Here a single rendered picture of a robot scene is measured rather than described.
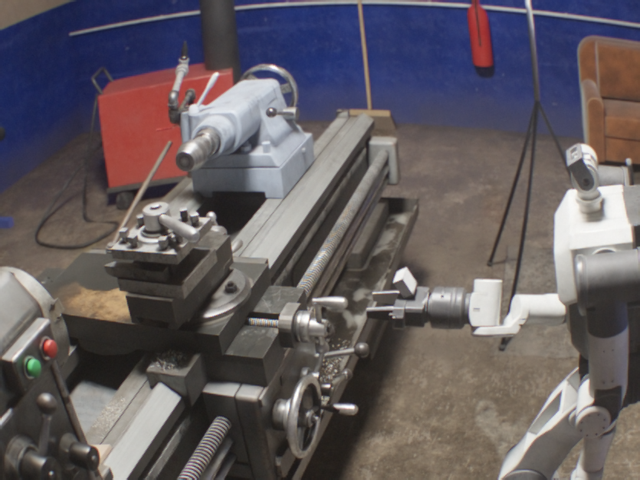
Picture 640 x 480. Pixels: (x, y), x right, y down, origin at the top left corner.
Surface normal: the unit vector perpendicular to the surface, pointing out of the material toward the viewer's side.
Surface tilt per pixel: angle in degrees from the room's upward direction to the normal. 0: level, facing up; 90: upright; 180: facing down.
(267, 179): 90
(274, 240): 36
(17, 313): 45
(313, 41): 90
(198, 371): 90
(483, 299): 61
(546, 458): 90
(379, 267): 0
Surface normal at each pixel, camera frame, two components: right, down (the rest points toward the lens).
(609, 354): -0.31, 0.44
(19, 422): 0.95, 0.05
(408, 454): -0.10, -0.89
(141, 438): 0.48, -0.70
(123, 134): 0.05, 0.44
